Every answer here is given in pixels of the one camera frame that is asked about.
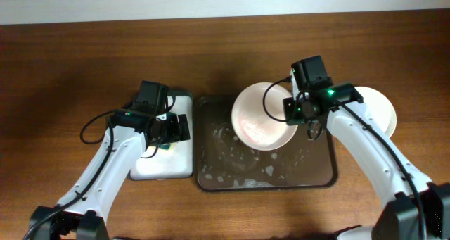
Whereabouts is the large brown serving tray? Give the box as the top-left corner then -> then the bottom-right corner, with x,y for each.
193,96 -> 338,192

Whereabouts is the cream plate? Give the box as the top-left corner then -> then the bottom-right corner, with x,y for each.
355,87 -> 397,137

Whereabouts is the green and yellow sponge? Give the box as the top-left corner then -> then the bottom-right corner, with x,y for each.
158,144 -> 176,151

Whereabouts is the small black tray white liner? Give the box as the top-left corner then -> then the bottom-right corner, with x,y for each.
128,90 -> 193,181

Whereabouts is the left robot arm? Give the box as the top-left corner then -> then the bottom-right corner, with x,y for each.
24,81 -> 193,239

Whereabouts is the pink plate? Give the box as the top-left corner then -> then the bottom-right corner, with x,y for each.
231,82 -> 297,151

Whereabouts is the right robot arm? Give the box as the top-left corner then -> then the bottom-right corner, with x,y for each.
283,56 -> 449,240

